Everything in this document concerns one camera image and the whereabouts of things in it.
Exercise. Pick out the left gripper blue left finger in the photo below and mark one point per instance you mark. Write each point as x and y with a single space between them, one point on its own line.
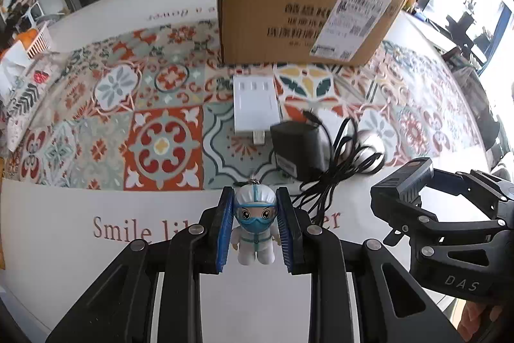
201 248

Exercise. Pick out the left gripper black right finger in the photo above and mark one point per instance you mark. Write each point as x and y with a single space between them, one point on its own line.
309 249

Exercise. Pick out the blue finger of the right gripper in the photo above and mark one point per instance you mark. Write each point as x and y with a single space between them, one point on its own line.
457 233
474 182

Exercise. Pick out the black bike light with strap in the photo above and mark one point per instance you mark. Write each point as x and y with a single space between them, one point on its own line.
407 178

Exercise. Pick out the small medic figurine keychain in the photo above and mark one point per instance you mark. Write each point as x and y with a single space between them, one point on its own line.
255 211

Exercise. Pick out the white square power adapter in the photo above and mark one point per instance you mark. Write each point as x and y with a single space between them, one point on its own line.
333 121

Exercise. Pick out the white charger block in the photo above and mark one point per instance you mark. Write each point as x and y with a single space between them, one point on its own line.
255 106

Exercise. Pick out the person's right hand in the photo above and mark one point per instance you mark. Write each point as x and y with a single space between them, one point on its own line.
472 317

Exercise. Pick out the patterned tile tablecloth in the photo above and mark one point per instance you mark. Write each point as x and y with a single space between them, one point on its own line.
153 110

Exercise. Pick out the brown cardboard box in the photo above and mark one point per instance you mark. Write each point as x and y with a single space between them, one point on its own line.
345 32

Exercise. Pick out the white basket with oranges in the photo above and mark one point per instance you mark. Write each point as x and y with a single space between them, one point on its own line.
35 41

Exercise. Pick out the black power adapter with cable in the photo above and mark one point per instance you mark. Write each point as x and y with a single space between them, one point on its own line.
305 152

